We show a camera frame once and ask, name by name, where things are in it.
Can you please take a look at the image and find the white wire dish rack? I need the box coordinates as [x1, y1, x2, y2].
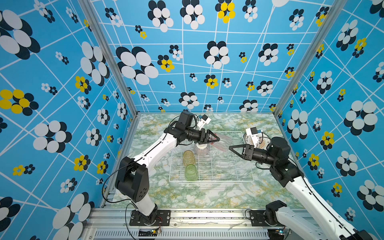
[169, 131, 254, 184]

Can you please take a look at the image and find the yellow drinking glass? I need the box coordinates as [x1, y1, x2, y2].
[183, 150, 196, 167]

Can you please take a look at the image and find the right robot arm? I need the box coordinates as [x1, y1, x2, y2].
[229, 137, 372, 240]

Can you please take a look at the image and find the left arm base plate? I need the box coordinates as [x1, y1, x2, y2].
[129, 210, 171, 227]

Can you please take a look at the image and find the aluminium front rail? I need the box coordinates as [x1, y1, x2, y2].
[81, 209, 332, 240]

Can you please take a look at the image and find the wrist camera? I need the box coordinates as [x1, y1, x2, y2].
[245, 127, 262, 148]
[197, 115, 211, 130]

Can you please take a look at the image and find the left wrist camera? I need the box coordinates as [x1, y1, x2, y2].
[197, 115, 211, 130]

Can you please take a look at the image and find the green drinking glass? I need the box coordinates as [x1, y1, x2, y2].
[185, 164, 199, 182]

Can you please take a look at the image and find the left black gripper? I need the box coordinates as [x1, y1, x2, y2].
[184, 128, 219, 145]

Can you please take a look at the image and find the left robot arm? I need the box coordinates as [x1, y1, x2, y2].
[115, 111, 220, 223]

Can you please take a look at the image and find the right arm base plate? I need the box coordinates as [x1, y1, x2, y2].
[245, 210, 285, 228]

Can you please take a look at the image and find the striped ceramic bowl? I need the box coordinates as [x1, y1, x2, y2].
[195, 144, 210, 156]

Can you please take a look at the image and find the pink drinking glass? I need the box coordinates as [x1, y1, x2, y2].
[211, 134, 233, 152]

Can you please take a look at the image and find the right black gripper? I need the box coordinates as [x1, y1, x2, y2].
[230, 145, 278, 168]

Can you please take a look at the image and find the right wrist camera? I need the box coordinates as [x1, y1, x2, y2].
[245, 127, 262, 148]

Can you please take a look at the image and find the white plate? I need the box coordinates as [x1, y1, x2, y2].
[243, 132, 271, 150]

